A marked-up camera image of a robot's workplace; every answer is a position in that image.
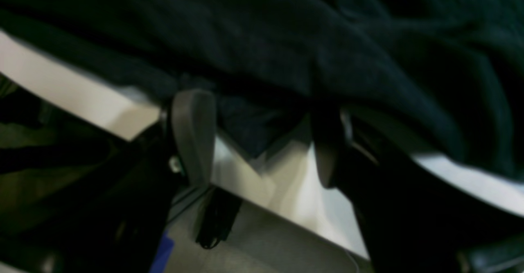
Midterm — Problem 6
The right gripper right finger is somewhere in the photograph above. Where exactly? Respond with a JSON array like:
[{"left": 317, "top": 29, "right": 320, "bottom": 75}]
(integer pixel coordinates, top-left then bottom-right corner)
[{"left": 310, "top": 105, "right": 523, "bottom": 273}]

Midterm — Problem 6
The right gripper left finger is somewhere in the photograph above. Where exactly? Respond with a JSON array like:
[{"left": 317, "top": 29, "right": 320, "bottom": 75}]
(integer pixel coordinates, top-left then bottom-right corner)
[{"left": 25, "top": 90, "right": 217, "bottom": 273}]

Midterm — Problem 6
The black t-shirt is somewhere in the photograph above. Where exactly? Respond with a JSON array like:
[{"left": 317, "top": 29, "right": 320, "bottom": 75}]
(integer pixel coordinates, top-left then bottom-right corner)
[{"left": 1, "top": 0, "right": 523, "bottom": 182}]

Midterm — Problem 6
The blue plastic bin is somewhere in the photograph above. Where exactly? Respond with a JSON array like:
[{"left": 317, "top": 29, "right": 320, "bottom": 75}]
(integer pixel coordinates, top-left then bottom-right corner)
[{"left": 149, "top": 232, "right": 174, "bottom": 273}]

